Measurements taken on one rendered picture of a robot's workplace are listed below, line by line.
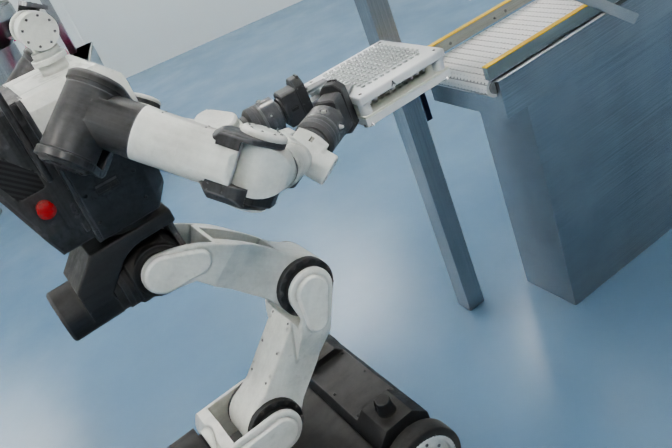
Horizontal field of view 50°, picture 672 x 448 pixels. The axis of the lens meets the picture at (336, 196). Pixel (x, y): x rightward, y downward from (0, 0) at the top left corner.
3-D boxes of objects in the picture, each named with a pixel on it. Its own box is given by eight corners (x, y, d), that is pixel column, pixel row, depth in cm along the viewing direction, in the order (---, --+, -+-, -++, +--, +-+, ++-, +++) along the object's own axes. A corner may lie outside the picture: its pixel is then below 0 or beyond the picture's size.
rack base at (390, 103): (389, 64, 183) (386, 56, 182) (451, 75, 163) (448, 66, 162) (312, 110, 175) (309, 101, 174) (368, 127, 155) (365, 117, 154)
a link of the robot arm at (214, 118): (254, 142, 164) (208, 135, 171) (241, 111, 158) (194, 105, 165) (239, 161, 161) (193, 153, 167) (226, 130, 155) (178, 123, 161)
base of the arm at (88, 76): (107, 180, 109) (31, 152, 106) (100, 185, 121) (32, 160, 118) (143, 91, 112) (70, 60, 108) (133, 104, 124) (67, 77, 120)
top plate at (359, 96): (383, 46, 181) (380, 39, 180) (445, 55, 161) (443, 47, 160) (305, 91, 173) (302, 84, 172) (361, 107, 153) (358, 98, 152)
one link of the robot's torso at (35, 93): (56, 299, 123) (-66, 117, 107) (23, 240, 151) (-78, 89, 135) (203, 209, 134) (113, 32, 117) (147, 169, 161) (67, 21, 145)
